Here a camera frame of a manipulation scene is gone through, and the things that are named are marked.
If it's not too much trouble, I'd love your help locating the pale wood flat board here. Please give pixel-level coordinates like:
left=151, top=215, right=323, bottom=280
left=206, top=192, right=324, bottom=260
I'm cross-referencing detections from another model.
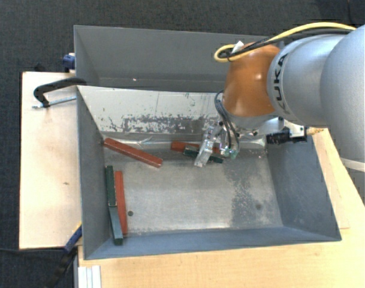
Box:
left=19, top=71, right=83, bottom=250

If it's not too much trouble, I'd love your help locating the black cylinder on white bracket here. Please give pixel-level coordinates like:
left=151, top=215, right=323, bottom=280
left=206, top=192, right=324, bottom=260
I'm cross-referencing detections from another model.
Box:
left=258, top=116, right=324, bottom=146

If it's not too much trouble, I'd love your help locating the grey metal bin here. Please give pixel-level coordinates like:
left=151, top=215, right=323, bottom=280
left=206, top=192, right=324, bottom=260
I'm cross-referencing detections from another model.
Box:
left=73, top=25, right=342, bottom=260

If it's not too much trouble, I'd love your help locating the dark green flat block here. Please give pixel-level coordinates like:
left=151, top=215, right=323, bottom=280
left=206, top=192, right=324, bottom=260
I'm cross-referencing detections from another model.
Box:
left=183, top=146, right=225, bottom=164
left=108, top=205, right=124, bottom=247
left=105, top=165, right=117, bottom=208

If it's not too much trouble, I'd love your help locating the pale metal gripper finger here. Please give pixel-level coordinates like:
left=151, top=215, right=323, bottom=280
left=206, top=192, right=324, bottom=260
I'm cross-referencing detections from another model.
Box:
left=215, top=129, right=230, bottom=157
left=194, top=125, right=216, bottom=168

